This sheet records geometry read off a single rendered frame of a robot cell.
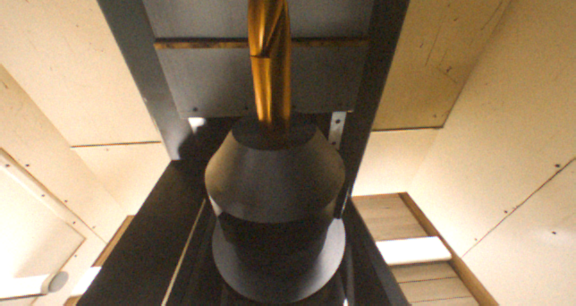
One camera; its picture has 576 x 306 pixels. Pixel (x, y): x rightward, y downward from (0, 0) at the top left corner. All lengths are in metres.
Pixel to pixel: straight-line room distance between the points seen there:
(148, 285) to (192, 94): 0.39
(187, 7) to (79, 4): 0.62
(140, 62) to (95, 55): 0.51
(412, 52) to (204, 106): 0.92
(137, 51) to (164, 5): 0.14
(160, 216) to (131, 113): 0.70
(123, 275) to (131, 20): 0.50
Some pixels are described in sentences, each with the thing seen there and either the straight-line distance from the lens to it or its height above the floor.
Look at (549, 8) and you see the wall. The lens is 1.24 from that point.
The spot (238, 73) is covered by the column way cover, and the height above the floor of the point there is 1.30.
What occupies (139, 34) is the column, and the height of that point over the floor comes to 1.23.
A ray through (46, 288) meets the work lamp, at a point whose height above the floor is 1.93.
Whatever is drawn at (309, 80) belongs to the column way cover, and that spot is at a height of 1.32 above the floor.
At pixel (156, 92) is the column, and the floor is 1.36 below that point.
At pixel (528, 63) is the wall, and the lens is 1.22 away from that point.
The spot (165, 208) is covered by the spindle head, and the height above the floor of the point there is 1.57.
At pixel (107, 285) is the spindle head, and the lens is 0.50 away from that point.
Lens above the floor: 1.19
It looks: 34 degrees up
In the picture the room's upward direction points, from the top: 180 degrees counter-clockwise
